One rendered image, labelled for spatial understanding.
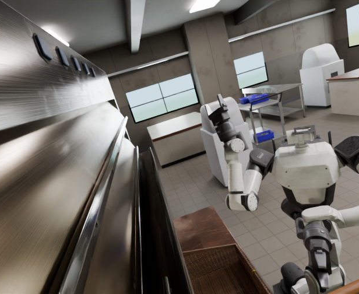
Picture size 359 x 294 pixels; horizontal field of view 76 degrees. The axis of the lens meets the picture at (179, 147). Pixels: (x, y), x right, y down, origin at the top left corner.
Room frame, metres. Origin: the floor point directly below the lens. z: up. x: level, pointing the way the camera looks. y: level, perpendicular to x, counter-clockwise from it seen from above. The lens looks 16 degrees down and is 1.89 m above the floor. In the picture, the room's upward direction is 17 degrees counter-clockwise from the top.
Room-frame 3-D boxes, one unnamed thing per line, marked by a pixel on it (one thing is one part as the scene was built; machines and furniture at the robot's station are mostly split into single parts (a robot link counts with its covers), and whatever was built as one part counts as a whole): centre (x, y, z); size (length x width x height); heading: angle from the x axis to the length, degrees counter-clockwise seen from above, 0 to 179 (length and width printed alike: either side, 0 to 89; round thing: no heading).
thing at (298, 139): (1.03, -0.56, 1.46); 0.10 x 0.07 x 0.09; 62
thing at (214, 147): (3.77, -0.78, 0.70); 0.71 x 0.61 x 1.40; 7
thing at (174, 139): (6.38, -0.14, 0.39); 2.07 x 1.67 x 0.78; 7
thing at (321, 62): (6.49, -4.44, 0.83); 0.83 x 0.71 x 1.66; 10
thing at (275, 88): (6.80, -3.03, 0.50); 1.94 x 0.73 x 1.01; 7
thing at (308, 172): (1.09, -0.60, 1.26); 0.34 x 0.30 x 0.36; 62
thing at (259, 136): (4.68, -1.74, 0.58); 1.23 x 0.72 x 1.16; 7
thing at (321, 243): (0.66, -0.37, 1.19); 0.12 x 0.10 x 0.13; 152
